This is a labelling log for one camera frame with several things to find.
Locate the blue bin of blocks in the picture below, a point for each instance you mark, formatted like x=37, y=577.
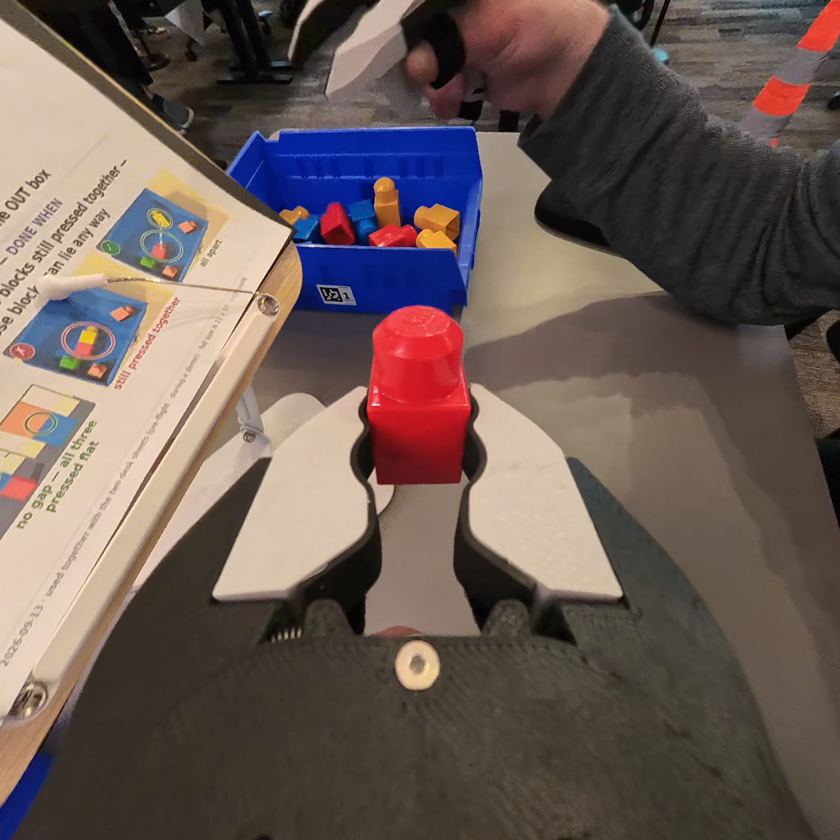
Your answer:
x=380, y=275

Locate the orange traffic cone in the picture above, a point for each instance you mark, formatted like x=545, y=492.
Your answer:
x=784, y=98

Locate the red toy block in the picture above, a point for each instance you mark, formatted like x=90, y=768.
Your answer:
x=420, y=426

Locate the printed instruction sheet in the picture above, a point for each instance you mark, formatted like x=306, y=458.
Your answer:
x=65, y=131

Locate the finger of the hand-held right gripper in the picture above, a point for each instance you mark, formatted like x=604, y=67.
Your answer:
x=308, y=33
x=367, y=52

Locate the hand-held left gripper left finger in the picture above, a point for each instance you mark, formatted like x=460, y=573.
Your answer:
x=302, y=525

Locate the person's right hand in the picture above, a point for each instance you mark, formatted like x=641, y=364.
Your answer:
x=525, y=52

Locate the pile of toy blocks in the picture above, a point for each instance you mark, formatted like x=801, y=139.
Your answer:
x=387, y=210

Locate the person's torso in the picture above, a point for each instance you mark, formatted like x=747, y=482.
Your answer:
x=830, y=485

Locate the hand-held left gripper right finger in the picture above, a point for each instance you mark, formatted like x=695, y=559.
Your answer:
x=538, y=525

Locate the person's right forearm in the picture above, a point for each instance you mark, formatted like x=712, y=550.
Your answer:
x=689, y=197

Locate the grey desk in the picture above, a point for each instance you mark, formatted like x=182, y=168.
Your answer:
x=623, y=394

